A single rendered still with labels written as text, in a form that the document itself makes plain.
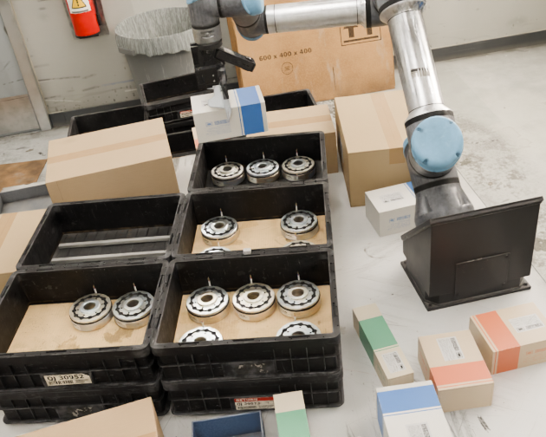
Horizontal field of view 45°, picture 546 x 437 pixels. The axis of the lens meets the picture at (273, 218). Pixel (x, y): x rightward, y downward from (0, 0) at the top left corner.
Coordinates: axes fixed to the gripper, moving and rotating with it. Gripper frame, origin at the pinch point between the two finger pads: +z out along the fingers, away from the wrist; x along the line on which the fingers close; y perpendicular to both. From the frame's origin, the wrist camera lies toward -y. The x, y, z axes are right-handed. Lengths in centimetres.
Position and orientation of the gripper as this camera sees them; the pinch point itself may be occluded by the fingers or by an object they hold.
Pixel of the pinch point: (228, 107)
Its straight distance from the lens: 189.2
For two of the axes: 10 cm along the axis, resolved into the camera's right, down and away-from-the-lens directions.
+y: -9.8, 1.9, -0.6
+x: 1.6, 5.5, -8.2
